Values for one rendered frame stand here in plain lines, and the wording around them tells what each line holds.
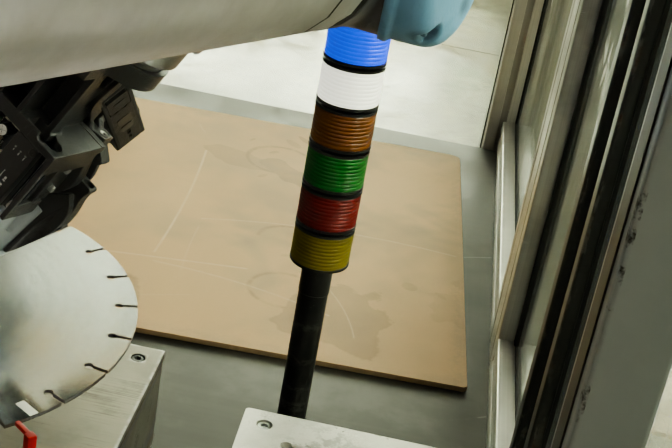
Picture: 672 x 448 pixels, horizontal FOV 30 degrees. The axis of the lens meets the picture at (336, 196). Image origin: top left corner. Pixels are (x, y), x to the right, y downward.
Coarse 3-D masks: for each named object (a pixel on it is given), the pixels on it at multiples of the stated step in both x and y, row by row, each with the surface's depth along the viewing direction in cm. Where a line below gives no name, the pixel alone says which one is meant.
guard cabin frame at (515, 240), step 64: (576, 0) 115; (640, 0) 86; (512, 64) 178; (576, 64) 112; (640, 64) 80; (512, 128) 179; (512, 192) 158; (512, 256) 126; (576, 256) 88; (512, 320) 123; (576, 320) 88; (512, 384) 116
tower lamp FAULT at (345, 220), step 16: (304, 192) 91; (320, 192) 90; (304, 208) 91; (320, 208) 90; (336, 208) 90; (352, 208) 91; (304, 224) 91; (320, 224) 90; (336, 224) 90; (352, 224) 91
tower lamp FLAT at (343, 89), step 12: (324, 60) 87; (324, 72) 87; (336, 72) 86; (348, 72) 85; (360, 72) 85; (372, 72) 86; (324, 84) 87; (336, 84) 86; (348, 84) 86; (360, 84) 86; (372, 84) 86; (324, 96) 87; (336, 96) 86; (348, 96) 86; (360, 96) 86; (372, 96) 87; (336, 108) 87; (348, 108) 87; (360, 108) 87; (372, 108) 87
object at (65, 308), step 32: (0, 256) 90; (32, 256) 91; (64, 256) 92; (96, 256) 93; (0, 288) 86; (32, 288) 87; (64, 288) 88; (96, 288) 88; (128, 288) 89; (0, 320) 83; (32, 320) 83; (64, 320) 84; (96, 320) 85; (128, 320) 85; (0, 352) 79; (32, 352) 80; (64, 352) 80; (96, 352) 81; (0, 384) 76; (32, 384) 77; (64, 384) 77; (0, 416) 73; (32, 416) 74
